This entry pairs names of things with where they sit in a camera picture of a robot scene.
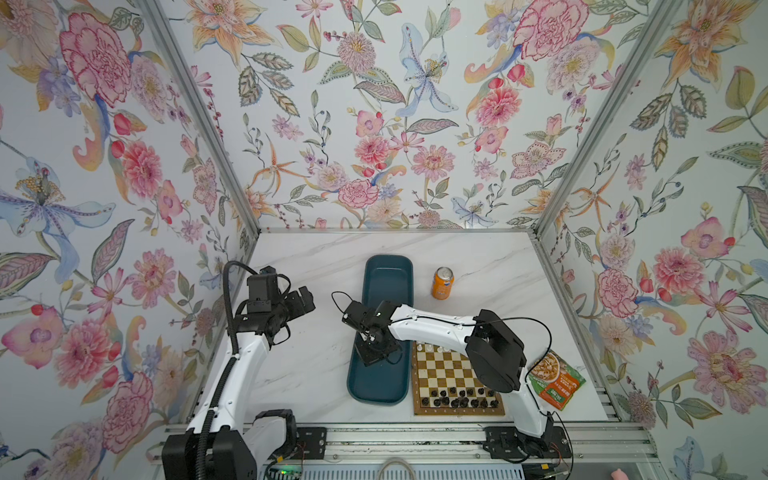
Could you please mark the teal plastic tray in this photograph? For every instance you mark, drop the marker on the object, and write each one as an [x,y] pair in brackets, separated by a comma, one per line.
[383,383]
[388,278]

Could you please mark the orange soda can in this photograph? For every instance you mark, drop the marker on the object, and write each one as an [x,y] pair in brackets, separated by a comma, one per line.
[442,283]

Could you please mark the wooden chess board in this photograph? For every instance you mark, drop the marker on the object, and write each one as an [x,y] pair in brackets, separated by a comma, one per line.
[444,384]

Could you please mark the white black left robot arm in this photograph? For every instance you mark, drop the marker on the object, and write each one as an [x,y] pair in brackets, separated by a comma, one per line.
[219,443]

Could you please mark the green snack packet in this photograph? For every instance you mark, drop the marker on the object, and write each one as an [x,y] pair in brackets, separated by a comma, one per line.
[555,381]

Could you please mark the aluminium mounting rail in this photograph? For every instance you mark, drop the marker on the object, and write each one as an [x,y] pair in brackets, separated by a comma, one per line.
[466,442]

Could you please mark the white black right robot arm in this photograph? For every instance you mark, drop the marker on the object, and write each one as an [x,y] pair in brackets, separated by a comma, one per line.
[498,357]

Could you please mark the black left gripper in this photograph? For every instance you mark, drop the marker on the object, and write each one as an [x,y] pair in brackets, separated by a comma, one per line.
[298,306]

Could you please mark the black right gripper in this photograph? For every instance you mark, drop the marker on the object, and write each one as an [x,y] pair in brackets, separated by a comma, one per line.
[365,357]

